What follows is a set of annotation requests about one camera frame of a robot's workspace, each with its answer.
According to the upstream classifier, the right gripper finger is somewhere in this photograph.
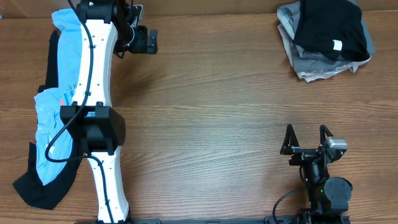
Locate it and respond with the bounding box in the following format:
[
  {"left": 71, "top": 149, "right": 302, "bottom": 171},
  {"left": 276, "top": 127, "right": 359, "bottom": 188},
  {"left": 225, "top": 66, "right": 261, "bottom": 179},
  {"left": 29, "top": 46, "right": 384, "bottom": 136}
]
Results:
[
  {"left": 320, "top": 124, "right": 333, "bottom": 145},
  {"left": 280, "top": 124, "right": 300, "bottom": 155}
]

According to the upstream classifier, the black t-shirt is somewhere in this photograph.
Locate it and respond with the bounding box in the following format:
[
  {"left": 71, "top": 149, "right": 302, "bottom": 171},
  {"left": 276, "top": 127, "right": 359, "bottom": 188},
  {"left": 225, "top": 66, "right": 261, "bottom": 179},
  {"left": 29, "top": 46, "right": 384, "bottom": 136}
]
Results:
[{"left": 293, "top": 0, "right": 370, "bottom": 62}]

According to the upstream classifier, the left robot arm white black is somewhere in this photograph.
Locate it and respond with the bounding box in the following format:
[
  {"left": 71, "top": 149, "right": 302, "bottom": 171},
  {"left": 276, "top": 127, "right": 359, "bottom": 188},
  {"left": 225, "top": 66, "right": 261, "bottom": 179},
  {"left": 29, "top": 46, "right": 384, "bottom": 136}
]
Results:
[{"left": 60, "top": 1, "right": 158, "bottom": 223}]

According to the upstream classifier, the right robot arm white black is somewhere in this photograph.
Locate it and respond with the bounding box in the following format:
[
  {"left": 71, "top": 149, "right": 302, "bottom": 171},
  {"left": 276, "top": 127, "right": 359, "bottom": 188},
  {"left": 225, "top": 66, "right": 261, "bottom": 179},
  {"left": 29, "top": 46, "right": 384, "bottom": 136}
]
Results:
[{"left": 272, "top": 124, "right": 353, "bottom": 224}]

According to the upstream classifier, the gray folded garment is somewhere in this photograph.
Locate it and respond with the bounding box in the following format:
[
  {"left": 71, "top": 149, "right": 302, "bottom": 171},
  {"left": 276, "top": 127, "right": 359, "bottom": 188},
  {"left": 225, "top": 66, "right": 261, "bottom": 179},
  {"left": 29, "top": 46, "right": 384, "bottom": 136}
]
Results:
[{"left": 277, "top": 1, "right": 372, "bottom": 72}]

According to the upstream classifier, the light blue t-shirt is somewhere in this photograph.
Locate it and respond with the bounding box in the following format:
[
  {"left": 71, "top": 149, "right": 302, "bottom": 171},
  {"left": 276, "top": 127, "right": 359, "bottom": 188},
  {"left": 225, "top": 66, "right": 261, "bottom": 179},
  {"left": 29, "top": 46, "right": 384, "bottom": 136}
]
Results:
[{"left": 34, "top": 9, "right": 82, "bottom": 185}]

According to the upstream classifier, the black garment under blue shirt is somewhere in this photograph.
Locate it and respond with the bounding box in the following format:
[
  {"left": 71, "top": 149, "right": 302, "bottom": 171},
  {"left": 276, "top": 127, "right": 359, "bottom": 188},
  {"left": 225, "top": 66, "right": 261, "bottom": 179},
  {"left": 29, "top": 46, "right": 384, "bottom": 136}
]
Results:
[{"left": 13, "top": 31, "right": 81, "bottom": 210}]

